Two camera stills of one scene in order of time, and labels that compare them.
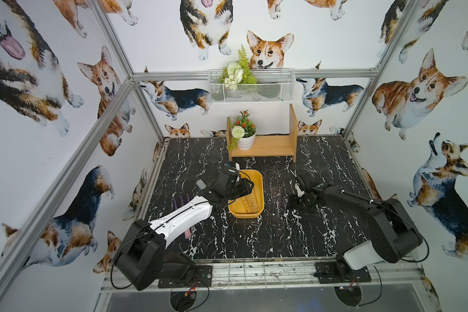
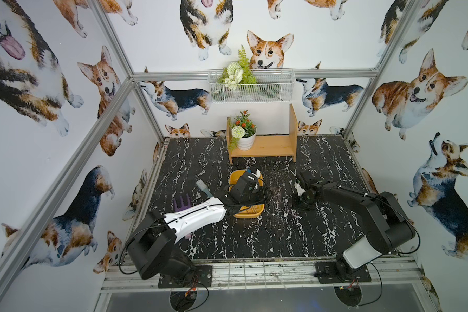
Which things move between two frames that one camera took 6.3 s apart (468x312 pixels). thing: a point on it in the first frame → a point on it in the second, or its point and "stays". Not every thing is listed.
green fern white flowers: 236,73 stays
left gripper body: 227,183 → 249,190
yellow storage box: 251,205 stays
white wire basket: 271,86 stays
